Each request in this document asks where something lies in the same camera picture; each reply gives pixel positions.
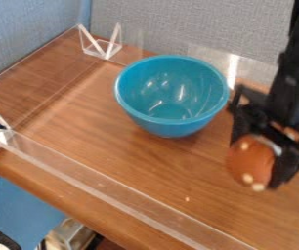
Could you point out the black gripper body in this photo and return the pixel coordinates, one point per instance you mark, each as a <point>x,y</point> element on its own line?
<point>277,133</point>

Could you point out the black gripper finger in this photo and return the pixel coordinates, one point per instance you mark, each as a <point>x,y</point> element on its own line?
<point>242,125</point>
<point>286,165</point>

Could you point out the brown spotted toy mushroom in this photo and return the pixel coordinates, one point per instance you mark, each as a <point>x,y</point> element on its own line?
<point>250,162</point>

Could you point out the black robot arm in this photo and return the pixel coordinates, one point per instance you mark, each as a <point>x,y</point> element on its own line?
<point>282,101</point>

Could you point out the blue plastic bowl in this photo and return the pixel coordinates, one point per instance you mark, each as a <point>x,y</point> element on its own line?
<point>172,94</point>

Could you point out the clear acrylic back barrier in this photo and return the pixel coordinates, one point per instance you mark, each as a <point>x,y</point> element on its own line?
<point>241,70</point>

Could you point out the clear acrylic barrier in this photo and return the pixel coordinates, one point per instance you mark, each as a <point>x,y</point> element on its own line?
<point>241,70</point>
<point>95,197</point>

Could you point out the clear acrylic front barrier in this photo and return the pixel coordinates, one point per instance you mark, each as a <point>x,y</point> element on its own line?
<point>95,197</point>

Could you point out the clear box under table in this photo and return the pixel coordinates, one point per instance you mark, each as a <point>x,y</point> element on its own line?
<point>70,236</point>

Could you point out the clear acrylic corner bracket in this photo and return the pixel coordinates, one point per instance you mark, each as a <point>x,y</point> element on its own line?
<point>98,47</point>

